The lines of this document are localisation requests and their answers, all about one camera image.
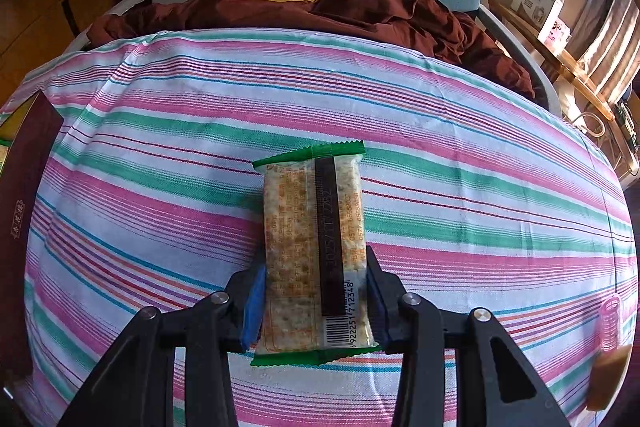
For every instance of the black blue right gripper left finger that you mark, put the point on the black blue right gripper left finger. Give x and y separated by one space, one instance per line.
134 383

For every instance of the pink white small package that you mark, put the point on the pink white small package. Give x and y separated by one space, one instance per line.
554 35

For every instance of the white cardboard box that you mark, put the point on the white cardboard box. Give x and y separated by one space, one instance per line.
537 12

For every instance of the cracker pack green ends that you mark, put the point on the cracker pack green ends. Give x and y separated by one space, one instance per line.
316 308

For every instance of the dark red crumpled cloth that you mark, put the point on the dark red crumpled cloth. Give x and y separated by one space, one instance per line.
426 26

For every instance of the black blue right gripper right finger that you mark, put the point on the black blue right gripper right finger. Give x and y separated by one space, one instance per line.
496 385

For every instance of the beige window curtain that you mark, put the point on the beige window curtain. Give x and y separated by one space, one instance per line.
605 43

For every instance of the yellow sponge block far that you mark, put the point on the yellow sponge block far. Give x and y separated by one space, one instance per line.
607 374

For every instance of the dark red storage box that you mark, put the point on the dark red storage box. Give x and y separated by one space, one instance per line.
27 136

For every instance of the pink hair roller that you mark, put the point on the pink hair roller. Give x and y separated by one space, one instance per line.
610 323

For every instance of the striped colourful tablecloth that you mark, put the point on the striped colourful tablecloth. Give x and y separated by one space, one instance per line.
472 195

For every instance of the wooden side desk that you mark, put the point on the wooden side desk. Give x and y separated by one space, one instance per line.
566 67

